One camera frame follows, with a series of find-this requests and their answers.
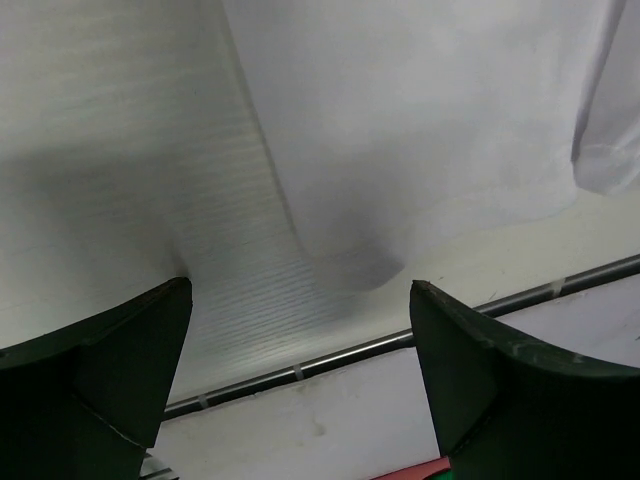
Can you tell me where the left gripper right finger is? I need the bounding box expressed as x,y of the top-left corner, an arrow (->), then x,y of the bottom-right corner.
409,281 -> 639,479

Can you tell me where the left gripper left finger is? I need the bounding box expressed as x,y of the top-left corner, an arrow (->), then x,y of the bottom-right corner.
1,277 -> 193,479

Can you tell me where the white t-shirt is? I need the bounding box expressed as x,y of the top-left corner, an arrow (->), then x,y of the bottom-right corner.
224,1 -> 639,290

